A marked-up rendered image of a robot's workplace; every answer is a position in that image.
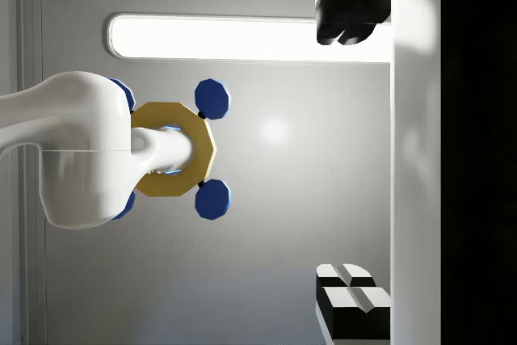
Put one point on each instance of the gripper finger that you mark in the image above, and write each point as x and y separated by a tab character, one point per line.
355	312
355	5

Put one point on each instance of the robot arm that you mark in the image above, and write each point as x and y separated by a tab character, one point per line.
81	151

